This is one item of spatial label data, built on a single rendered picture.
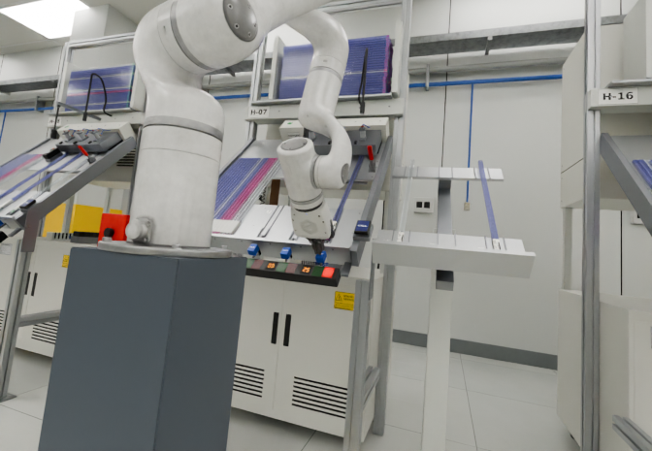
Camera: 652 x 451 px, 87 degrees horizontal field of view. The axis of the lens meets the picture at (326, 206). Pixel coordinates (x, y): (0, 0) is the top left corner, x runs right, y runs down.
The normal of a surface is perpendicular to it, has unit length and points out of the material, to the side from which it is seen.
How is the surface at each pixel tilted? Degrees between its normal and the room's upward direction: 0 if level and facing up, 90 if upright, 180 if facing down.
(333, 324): 90
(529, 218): 90
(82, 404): 90
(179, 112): 89
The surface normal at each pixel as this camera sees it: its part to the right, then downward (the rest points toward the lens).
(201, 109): 0.68, -0.09
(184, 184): 0.51, -0.05
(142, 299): -0.26, -0.12
